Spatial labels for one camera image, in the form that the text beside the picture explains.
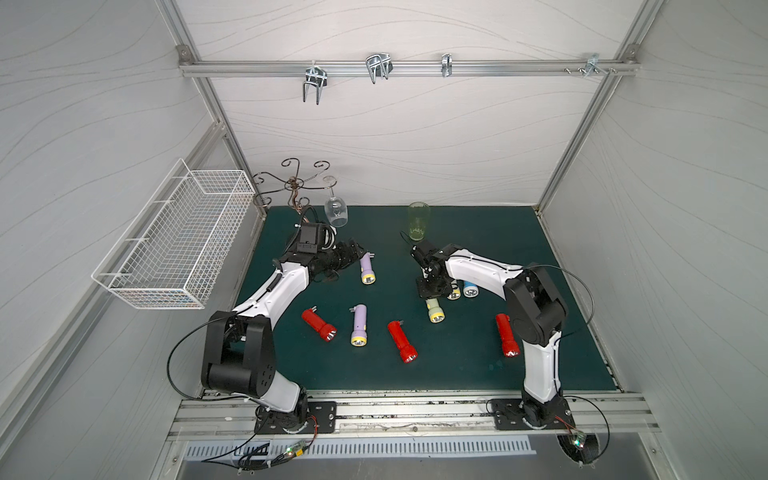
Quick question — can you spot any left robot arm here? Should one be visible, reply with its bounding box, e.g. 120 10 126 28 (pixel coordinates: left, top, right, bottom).
193 240 365 433

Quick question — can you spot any metal clip right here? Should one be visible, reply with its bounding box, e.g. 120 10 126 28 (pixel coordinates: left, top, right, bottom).
563 53 618 78

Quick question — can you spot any aluminium top rail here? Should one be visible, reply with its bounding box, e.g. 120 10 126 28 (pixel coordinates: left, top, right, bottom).
179 58 641 78

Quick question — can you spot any white wire basket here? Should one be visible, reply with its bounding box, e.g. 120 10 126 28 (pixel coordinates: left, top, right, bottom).
91 159 255 310

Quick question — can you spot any clear wine glass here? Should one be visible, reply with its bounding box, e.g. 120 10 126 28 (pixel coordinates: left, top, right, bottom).
323 175 349 228

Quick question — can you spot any metal wine glass rack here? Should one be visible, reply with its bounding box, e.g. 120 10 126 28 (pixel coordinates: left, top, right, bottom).
251 157 338 213

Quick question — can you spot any white vent strip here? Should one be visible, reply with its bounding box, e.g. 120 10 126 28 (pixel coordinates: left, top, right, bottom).
184 435 536 463

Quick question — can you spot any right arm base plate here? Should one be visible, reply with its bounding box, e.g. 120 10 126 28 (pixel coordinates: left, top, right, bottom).
489 396 575 431

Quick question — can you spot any metal hook clip centre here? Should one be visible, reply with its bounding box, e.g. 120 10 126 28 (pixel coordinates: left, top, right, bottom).
365 53 393 84

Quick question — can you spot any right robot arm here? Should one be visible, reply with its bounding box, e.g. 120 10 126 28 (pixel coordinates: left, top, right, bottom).
410 240 569 430

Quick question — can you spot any metal hook clip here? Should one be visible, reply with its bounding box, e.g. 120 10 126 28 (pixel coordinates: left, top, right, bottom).
302 66 328 105
365 53 393 84

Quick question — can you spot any small metal clip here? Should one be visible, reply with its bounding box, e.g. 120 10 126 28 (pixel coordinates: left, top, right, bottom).
441 53 453 78

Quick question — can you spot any purple flashlight row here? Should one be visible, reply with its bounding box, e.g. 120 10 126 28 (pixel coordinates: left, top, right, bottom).
360 252 376 285
350 304 368 347

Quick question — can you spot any green glass tumbler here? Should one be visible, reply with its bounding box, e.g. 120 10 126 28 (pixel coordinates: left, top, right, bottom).
407 201 431 242

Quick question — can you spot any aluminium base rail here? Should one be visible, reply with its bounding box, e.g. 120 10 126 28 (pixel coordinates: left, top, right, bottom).
167 390 661 440

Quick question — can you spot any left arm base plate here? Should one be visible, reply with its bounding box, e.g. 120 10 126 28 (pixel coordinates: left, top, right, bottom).
254 401 337 435

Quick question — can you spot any metal hook clip left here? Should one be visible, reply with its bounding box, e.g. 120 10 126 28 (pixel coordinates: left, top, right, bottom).
302 66 328 105

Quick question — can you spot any pale green flashlight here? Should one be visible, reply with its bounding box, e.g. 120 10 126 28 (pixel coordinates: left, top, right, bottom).
448 279 463 300
425 298 445 324

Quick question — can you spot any red flashlight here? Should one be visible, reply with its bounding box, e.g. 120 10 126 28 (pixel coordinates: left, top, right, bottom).
495 313 521 358
387 321 418 364
301 307 337 342

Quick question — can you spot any blue flashlight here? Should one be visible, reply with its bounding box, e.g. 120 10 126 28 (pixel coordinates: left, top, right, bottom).
462 281 479 298

